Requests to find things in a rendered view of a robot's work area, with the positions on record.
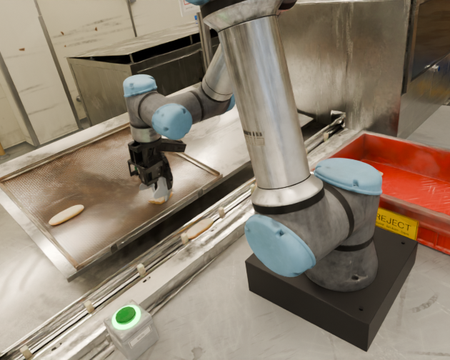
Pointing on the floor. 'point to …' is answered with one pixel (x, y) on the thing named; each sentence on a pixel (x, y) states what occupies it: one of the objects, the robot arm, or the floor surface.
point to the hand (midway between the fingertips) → (162, 193)
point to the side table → (273, 351)
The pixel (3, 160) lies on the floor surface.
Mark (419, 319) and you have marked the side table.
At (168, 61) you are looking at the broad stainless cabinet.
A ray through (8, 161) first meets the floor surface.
